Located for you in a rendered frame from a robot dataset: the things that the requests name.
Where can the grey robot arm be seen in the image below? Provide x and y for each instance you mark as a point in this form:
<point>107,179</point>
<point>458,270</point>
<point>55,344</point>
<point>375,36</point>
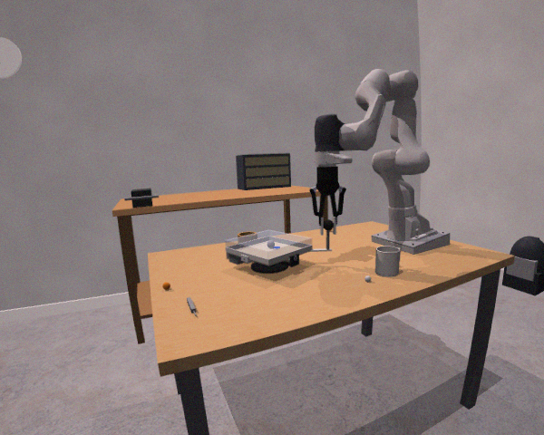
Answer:
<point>405,223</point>

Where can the dark grey mug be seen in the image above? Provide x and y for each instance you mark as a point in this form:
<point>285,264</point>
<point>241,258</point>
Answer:
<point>387,264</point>

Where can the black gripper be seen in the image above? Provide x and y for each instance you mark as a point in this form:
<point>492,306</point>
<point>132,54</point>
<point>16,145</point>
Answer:
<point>327,184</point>

